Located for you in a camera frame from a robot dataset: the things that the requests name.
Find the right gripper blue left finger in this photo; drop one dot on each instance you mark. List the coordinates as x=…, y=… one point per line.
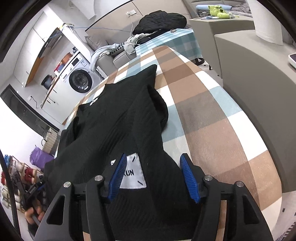
x=115, y=176

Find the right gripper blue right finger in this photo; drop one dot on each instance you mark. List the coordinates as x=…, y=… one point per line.
x=189, y=171

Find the black knit t-shirt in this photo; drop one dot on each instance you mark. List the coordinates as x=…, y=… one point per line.
x=128, y=117

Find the grey clothes on sofa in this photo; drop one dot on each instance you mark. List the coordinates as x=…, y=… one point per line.
x=103, y=49

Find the person's left hand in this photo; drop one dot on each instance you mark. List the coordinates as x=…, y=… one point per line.
x=35, y=211

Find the shoe rack with shoes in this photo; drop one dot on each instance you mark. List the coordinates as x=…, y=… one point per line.
x=26, y=181

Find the purple bag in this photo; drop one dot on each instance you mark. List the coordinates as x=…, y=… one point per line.
x=39, y=158

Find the brown checkered tablecloth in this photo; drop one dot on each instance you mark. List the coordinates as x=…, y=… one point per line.
x=209, y=125

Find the woven laundry basket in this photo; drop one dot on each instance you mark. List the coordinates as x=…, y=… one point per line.
x=50, y=142

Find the white washing machine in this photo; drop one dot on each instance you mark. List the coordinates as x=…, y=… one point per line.
x=78, y=77

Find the black rice cooker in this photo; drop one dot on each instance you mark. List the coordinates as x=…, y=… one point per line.
x=47, y=81

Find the grey sofa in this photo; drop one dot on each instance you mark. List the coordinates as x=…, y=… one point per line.
x=109, y=64

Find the range hood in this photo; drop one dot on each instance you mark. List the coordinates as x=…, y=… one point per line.
x=50, y=43

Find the smartphone with pink case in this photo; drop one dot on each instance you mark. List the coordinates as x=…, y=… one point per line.
x=292, y=60

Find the black jacket on sofa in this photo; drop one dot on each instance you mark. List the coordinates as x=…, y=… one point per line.
x=160, y=20

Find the green teapot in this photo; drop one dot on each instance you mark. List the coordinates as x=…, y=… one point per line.
x=218, y=11

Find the white paper towel roll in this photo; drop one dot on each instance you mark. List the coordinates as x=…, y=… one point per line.
x=267, y=27

